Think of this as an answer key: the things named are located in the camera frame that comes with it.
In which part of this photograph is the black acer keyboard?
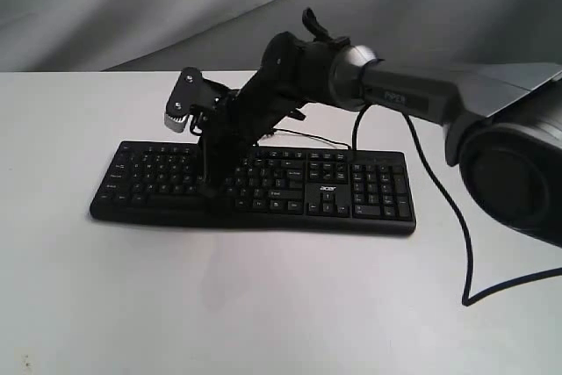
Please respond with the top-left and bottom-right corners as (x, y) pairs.
(90, 141), (416, 236)

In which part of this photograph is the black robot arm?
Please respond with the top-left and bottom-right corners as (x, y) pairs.
(200, 9), (561, 245)

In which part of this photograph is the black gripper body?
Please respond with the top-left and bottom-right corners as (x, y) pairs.
(199, 80), (307, 151)

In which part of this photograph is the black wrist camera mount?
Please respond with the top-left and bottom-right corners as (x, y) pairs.
(164, 67), (238, 136)

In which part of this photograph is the black keyboard usb cable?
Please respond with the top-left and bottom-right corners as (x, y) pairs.
(263, 127), (355, 153)

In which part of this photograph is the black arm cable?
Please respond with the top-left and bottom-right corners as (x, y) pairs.
(350, 105), (562, 308)

